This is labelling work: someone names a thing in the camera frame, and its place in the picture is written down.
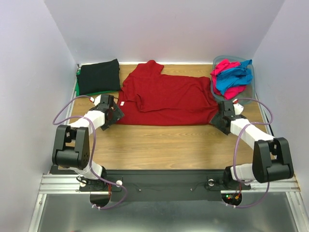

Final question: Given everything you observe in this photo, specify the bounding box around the red t-shirt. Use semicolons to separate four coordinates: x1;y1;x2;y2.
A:
118;60;218;126

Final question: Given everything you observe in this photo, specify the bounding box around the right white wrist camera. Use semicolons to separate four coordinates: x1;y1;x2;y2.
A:
232;99;244;115

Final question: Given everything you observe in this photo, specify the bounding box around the blue t-shirt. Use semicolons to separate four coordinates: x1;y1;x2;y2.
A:
216;59;253;95

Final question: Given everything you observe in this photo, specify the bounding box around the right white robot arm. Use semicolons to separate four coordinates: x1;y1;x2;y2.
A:
211;100;294;189

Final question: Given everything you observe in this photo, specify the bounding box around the aluminium frame rail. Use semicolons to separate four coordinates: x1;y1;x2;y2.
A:
28;173;83;232

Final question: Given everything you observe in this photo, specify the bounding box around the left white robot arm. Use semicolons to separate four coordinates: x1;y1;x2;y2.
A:
52;94;124;190

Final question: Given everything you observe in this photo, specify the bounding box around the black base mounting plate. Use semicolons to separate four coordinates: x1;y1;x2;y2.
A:
77;169;250;203

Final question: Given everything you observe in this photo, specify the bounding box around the grey plastic basket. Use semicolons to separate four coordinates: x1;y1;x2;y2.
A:
211;56;255;102

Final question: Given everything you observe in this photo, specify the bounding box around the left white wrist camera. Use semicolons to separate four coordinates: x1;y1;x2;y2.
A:
89;95;101;106

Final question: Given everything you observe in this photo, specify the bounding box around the folded black t-shirt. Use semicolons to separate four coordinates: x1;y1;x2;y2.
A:
76;59;121;96

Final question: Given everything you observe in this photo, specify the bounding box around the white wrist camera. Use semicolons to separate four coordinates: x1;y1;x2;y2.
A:
232;99;244;115
89;95;101;106

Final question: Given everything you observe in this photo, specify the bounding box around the folded green t-shirt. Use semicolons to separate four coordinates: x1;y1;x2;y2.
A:
76;69;120;96

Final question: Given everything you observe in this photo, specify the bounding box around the pink t-shirt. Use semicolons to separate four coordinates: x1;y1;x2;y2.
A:
211;59;247;100

